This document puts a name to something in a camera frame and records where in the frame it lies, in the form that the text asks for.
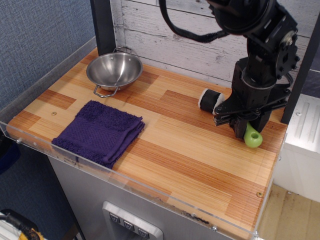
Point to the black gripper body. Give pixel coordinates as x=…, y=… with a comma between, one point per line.
x=248, y=103

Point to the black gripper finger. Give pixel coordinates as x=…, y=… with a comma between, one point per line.
x=239, y=127
x=262, y=121

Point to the grey spatula with green handle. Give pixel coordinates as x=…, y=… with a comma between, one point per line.
x=252, y=137

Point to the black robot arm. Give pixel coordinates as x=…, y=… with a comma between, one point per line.
x=271, y=34

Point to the plush sushi roll toy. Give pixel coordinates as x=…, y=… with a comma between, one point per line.
x=209, y=100

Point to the white ribbed side cabinet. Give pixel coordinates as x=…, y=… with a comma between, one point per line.
x=298, y=167

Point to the folded purple towel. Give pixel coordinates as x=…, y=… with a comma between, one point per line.
x=100, y=133

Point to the silver dispenser panel with buttons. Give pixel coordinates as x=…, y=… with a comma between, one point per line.
x=127, y=226

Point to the yellow and black object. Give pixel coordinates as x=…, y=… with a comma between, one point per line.
x=27, y=232

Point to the clear acrylic guard rail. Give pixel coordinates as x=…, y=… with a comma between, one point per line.
x=185, y=176

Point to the stainless steel bowl with handles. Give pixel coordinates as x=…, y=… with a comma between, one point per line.
x=113, y=72

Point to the dark vertical corner post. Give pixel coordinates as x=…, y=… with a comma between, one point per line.
x=103, y=26

